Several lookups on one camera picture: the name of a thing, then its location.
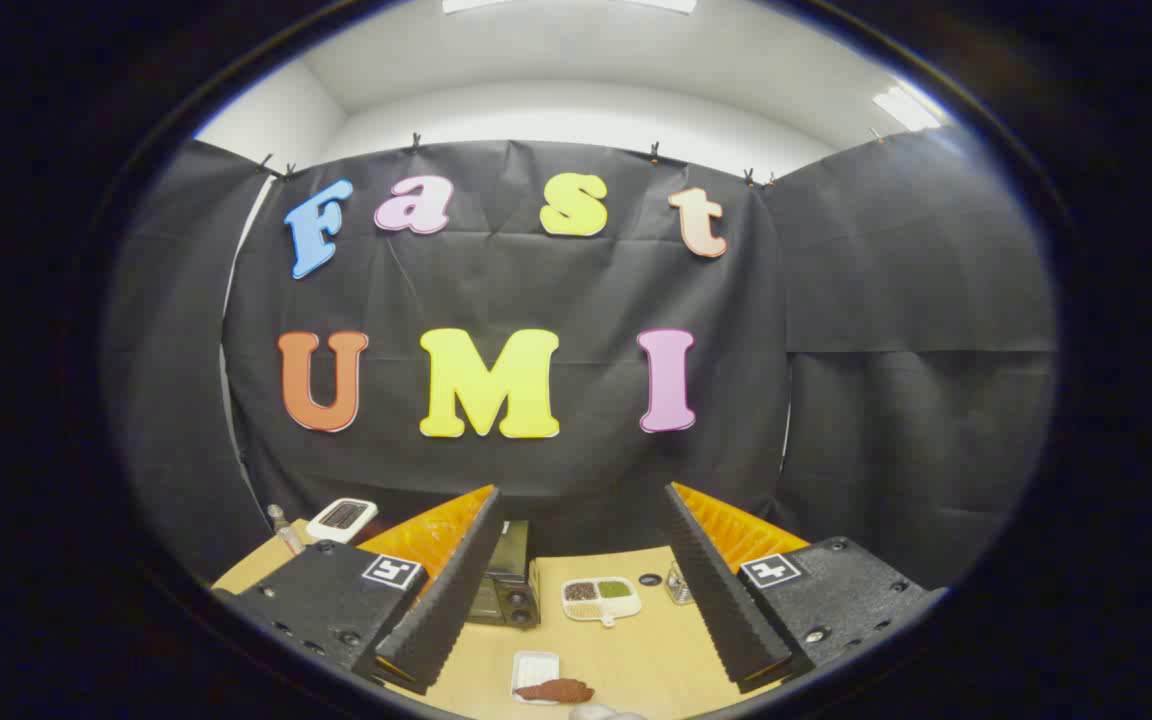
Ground white divided dish with beans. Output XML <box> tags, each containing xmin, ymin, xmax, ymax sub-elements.
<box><xmin>561</xmin><ymin>576</ymin><xmax>643</xmax><ymax>628</ymax></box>

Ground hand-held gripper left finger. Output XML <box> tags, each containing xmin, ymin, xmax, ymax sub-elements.
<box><xmin>211</xmin><ymin>485</ymin><xmax>508</xmax><ymax>696</ymax></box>

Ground white rectangular plastic tray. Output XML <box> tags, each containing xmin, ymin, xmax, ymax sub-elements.
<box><xmin>511</xmin><ymin>650</ymin><xmax>561</xmax><ymax>704</ymax></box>

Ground white bread toaster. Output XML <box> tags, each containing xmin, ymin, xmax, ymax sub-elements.
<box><xmin>306</xmin><ymin>497</ymin><xmax>379</xmax><ymax>544</ymax></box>

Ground black toaster oven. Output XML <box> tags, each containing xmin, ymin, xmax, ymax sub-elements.
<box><xmin>466</xmin><ymin>519</ymin><xmax>543</xmax><ymax>630</ymax></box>

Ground brown meat slice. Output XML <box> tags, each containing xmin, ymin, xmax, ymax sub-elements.
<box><xmin>514</xmin><ymin>678</ymin><xmax>595</xmax><ymax>704</ymax></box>

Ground ceiling light panel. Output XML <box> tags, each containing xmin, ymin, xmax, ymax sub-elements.
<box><xmin>873</xmin><ymin>86</ymin><xmax>942</xmax><ymax>132</ymax></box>
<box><xmin>441</xmin><ymin>0</ymin><xmax>697</xmax><ymax>15</ymax></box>

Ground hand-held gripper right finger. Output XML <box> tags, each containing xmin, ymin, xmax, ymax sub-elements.
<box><xmin>661</xmin><ymin>481</ymin><xmax>949</xmax><ymax>695</ymax></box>

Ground small clear glass bottle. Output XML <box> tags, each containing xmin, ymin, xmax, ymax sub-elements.
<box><xmin>267</xmin><ymin>504</ymin><xmax>305</xmax><ymax>557</ymax></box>

